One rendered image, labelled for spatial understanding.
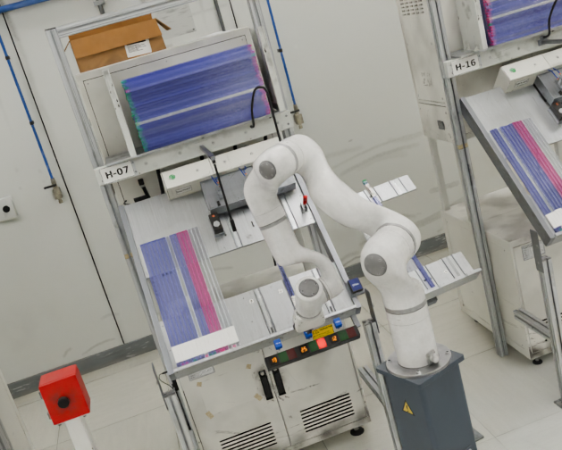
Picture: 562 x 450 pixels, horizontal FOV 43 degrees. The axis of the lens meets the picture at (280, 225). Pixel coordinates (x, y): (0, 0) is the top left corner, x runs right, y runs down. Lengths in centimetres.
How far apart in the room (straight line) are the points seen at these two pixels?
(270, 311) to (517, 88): 142
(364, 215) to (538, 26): 146
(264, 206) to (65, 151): 229
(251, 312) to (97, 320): 207
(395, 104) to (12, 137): 226
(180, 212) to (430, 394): 120
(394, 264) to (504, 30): 146
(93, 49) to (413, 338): 173
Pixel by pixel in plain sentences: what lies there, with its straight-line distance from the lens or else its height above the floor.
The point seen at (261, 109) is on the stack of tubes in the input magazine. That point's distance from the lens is 276.
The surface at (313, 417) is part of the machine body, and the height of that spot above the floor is 17.
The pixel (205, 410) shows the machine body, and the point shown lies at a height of 38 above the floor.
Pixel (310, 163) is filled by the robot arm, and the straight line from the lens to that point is 205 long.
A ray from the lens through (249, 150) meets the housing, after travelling 279.
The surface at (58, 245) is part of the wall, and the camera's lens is 436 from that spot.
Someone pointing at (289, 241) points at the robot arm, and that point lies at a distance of 214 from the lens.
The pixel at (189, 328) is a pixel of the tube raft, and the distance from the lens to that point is 252.
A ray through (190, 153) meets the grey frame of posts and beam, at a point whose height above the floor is 133.
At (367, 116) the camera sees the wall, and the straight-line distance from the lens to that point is 450.
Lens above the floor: 177
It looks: 17 degrees down
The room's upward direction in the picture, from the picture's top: 16 degrees counter-clockwise
